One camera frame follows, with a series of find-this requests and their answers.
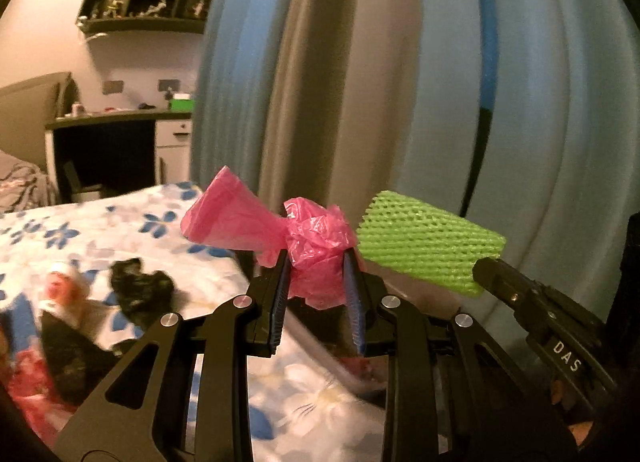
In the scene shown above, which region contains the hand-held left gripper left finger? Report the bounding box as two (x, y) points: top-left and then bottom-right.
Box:
(55, 244), (292, 462)

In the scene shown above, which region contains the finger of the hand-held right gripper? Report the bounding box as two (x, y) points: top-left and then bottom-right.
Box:
(472, 257), (551, 343)

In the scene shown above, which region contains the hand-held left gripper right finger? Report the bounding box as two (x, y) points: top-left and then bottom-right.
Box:
(342, 249), (581, 462)

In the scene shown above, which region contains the grey plastic bin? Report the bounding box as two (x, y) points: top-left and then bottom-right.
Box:
(285, 312), (397, 399)

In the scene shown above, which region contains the pink plastic bag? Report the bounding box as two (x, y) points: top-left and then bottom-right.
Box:
(180, 166), (361, 311)

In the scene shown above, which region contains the green foam net sleeve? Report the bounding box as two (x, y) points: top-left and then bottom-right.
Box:
(356, 190), (507, 299)

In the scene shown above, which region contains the black crumpled plastic bag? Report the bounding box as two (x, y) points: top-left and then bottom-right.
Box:
(109, 258), (176, 329)

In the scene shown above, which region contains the blue floral bed sheet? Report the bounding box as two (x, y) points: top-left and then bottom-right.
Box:
(0, 181), (451, 462)

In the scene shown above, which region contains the white drawer cabinet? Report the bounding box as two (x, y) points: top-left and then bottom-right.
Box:
(154, 118), (194, 187)

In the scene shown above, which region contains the blue grey curtain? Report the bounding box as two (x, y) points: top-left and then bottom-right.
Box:
(189, 0), (640, 343)

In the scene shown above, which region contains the dark cloth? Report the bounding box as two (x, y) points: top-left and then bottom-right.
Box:
(39, 311), (128, 405)

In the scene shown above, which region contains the crumpled white pink wrapper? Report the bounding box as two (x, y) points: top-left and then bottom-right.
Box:
(42, 262), (90, 317)

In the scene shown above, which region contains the dark desk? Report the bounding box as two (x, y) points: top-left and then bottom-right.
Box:
(45, 109), (194, 203)

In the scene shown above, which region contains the red floral packet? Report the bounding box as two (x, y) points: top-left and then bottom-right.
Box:
(7, 347), (77, 445)

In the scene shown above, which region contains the grey patterned blanket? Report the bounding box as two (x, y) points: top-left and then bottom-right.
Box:
(0, 149), (59, 215)

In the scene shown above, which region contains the beige headboard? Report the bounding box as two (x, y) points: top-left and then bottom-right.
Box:
(0, 72), (79, 177)

